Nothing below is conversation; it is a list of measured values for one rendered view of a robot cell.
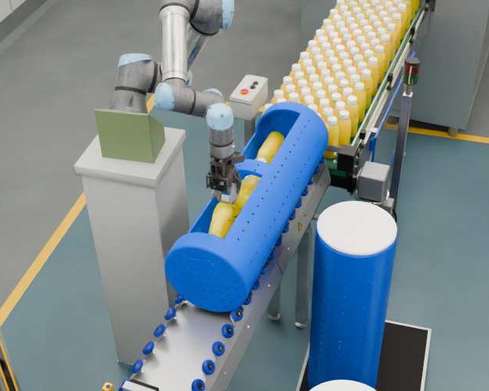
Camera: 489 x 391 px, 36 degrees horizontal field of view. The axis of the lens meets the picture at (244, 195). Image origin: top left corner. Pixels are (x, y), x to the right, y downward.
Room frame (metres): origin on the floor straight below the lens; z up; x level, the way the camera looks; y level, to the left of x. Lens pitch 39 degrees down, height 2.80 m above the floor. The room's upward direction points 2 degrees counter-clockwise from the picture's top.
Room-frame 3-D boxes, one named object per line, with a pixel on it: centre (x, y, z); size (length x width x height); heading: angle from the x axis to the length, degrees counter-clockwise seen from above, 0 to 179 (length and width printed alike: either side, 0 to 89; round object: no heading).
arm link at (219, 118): (1.84, 0.07, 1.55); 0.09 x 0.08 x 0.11; 11
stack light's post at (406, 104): (2.71, -0.70, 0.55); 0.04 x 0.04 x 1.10; 67
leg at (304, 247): (2.41, -0.26, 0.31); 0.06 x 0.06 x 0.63; 67
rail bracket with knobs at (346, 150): (2.46, -0.42, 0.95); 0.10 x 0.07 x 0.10; 67
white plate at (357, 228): (1.96, -0.39, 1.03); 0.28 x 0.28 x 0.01
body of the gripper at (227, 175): (1.84, 0.07, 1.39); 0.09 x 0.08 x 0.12; 157
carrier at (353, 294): (1.96, -0.39, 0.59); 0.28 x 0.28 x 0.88
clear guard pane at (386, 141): (2.97, -0.71, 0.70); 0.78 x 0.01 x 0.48; 157
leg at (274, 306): (2.46, -0.13, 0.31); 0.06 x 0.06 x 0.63; 67
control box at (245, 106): (2.80, -0.03, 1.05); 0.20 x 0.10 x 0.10; 157
